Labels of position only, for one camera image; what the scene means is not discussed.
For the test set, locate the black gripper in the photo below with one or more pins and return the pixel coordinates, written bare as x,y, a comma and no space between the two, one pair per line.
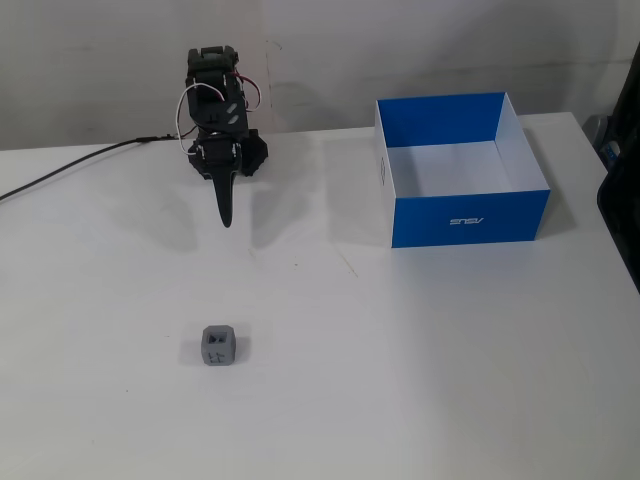
216,154

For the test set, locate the gray printed block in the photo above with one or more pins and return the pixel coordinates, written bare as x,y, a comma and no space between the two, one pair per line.
218,347

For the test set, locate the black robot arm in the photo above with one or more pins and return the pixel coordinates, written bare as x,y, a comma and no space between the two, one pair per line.
215,107

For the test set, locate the blue and white cardboard box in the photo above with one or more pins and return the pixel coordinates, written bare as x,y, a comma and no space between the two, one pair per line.
465,220

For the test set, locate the gray object with blue label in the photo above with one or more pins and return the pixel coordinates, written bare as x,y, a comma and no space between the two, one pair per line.
597,127

